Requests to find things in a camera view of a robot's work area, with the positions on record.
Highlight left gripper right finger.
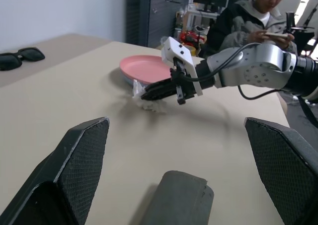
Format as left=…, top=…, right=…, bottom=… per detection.
left=244, top=117, right=318, bottom=225

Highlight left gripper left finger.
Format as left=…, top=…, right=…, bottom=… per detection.
left=0, top=116, right=110, bottom=225

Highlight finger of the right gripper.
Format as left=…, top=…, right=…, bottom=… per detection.
left=143, top=77, right=176, bottom=95
left=140, top=85, right=178, bottom=102

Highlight white paper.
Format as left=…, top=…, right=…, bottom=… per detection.
left=132, top=79, right=167, bottom=113

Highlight pink plate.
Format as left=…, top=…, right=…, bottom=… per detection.
left=119, top=55, right=172, bottom=84

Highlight beige phone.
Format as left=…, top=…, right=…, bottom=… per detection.
left=263, top=32, right=289, bottom=39

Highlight person right hand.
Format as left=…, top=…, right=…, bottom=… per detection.
left=249, top=30, right=269, bottom=44

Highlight person left hand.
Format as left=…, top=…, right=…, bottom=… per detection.
left=280, top=33, right=296, bottom=50

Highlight red bag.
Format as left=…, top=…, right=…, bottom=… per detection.
left=180, top=31, right=207, bottom=43

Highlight dark grey cabinet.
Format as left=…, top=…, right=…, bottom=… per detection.
left=126, top=0, right=192, bottom=49

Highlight white shelf rack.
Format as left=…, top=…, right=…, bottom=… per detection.
left=186, top=0, right=224, bottom=29

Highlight seated person grey jacket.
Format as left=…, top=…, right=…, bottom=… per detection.
left=198, top=0, right=299, bottom=59

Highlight black sunglasses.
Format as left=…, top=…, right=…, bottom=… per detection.
left=0, top=47, right=46, bottom=71

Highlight black stand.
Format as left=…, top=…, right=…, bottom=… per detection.
left=284, top=11, right=316, bottom=34

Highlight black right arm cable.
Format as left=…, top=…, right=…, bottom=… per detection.
left=171, top=42, right=283, bottom=100

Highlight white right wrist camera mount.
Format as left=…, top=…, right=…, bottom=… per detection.
left=160, top=36, right=204, bottom=96

